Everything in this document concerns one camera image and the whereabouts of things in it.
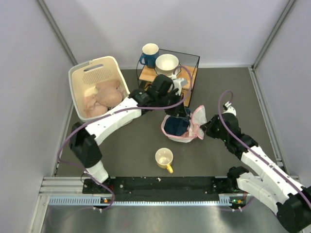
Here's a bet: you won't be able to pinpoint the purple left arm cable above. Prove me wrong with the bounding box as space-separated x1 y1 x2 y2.
57 65 193 213

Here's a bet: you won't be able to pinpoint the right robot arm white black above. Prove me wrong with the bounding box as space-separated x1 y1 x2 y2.
200 112 311 233

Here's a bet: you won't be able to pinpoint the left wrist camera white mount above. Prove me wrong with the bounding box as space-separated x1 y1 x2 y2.
170 78 188 95

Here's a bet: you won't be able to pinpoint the cream plastic laundry basket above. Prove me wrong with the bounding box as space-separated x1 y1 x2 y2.
69 56 130 122

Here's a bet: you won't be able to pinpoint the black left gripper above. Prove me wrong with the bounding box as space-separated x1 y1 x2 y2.
156 91 187 118

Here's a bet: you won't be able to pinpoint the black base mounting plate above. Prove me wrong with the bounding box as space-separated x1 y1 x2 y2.
82 176 248 201

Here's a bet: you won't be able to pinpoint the black wire wooden shelf rack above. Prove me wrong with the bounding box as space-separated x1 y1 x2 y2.
136 49 200 96

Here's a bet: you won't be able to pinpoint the yellow mug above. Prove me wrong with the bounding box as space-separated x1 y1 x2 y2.
155 148 173 174

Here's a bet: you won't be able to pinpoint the white scalloped plate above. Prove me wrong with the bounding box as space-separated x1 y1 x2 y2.
155 63 181 78

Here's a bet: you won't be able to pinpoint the white mesh laundry bag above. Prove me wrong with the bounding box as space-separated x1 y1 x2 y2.
161 105 207 143

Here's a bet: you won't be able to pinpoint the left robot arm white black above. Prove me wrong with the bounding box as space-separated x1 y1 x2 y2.
69 75 189 193

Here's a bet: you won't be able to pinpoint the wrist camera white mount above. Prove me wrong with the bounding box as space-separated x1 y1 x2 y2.
170 78 188 95
223 101 237 116

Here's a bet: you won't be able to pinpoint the grey slotted cable duct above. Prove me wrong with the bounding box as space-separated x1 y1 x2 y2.
48 195 232 206

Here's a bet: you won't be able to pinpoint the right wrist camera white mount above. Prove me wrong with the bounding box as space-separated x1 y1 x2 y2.
223 101 237 116

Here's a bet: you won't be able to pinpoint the cream ceramic bowl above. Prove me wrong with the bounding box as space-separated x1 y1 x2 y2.
155 54 179 76

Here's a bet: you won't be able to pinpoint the blue mug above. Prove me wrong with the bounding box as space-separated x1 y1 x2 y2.
139 43 159 68

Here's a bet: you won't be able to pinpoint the beige bras in basket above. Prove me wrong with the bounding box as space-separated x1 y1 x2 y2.
84 79 123 118

